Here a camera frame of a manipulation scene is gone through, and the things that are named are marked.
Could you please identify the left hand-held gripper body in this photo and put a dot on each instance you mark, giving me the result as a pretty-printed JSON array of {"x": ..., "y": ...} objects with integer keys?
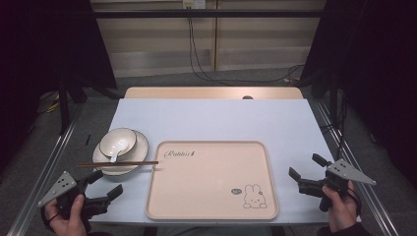
[{"x": 60, "y": 188}]

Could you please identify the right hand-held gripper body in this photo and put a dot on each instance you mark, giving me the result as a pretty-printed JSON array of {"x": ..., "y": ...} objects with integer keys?
[{"x": 347, "y": 173}]

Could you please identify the person's right hand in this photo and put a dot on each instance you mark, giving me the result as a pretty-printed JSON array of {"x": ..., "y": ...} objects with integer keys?
[{"x": 342, "y": 209}]

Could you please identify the person's left hand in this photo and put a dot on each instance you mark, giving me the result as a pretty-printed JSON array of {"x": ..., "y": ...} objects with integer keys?
[{"x": 70, "y": 226}]

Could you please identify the brown wooden chopstick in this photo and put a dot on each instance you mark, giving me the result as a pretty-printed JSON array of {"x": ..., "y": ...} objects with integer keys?
[
  {"x": 131, "y": 162},
  {"x": 98, "y": 165}
]

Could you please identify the white ceramic spoon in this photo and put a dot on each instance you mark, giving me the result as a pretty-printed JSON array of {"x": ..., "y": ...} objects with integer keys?
[{"x": 118, "y": 148}]

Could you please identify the small black stick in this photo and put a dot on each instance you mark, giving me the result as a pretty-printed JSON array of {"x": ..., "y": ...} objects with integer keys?
[{"x": 88, "y": 140}]

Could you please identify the white bowl with dark rim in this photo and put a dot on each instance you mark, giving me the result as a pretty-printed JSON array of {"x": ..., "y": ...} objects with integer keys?
[{"x": 113, "y": 137}]

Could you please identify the white plate with dark rim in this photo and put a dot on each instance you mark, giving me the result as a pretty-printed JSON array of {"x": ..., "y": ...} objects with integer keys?
[{"x": 139, "y": 149}]

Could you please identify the beige tray with rabbit print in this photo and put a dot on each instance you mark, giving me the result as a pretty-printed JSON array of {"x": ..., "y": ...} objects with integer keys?
[{"x": 203, "y": 187}]

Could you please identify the pale blue table mat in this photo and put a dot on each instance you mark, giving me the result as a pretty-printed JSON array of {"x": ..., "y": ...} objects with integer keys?
[{"x": 213, "y": 121}]

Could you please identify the dark curtain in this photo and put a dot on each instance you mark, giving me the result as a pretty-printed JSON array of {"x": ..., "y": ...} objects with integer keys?
[
  {"x": 39, "y": 42},
  {"x": 377, "y": 65}
]

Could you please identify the aluminium frame rail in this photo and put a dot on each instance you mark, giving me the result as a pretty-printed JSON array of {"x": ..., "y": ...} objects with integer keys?
[
  {"x": 357, "y": 170},
  {"x": 42, "y": 173}
]

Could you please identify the black metal stand post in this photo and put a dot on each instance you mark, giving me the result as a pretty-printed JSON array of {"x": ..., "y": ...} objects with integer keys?
[
  {"x": 333, "y": 98},
  {"x": 64, "y": 105}
]

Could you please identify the black horizontal frame bar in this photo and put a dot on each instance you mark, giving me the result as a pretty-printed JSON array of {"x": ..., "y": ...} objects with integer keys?
[{"x": 209, "y": 13}]

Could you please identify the white wall power outlet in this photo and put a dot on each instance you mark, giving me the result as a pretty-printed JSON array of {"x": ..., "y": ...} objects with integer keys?
[{"x": 194, "y": 4}]

